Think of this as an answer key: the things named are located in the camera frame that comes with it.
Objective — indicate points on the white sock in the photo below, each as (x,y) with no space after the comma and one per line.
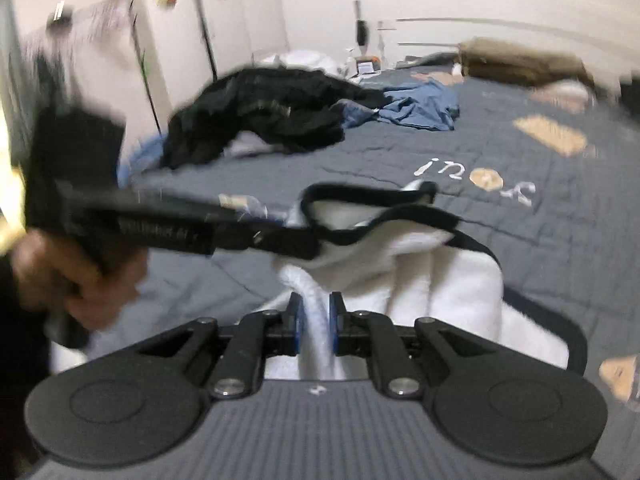
(456,67)

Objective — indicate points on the person's left hand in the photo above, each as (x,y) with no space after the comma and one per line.
(90,300)

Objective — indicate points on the white headboard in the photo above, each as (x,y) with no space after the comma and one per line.
(500,30)

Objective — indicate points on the folded khaki clothes stack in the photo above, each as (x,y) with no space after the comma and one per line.
(520,60)

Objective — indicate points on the small black clothes heap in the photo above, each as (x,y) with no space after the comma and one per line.
(631,95)

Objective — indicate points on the light grey garment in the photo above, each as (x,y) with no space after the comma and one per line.
(310,60)

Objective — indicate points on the black clothes rack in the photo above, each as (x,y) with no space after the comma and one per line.
(151,97)

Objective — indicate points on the white blanket with black trim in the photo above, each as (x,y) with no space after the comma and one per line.
(440,285)

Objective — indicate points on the small orange white box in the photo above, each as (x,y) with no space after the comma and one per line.
(367,67)

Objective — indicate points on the black garment heap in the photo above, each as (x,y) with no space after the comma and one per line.
(280,110)

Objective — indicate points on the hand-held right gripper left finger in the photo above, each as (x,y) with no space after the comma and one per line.
(296,325)

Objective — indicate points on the grey quilted bedspread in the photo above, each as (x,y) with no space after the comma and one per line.
(380,155)

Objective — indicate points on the blue denim shirt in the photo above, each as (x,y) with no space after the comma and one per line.
(420,105)

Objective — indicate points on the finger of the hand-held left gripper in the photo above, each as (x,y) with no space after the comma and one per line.
(200,202)
(270,242)

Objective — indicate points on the white pillow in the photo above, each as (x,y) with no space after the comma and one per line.
(565,92)

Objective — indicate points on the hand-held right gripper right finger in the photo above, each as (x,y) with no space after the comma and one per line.
(335,325)

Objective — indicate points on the white wardrobe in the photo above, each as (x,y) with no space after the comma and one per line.
(225,25)

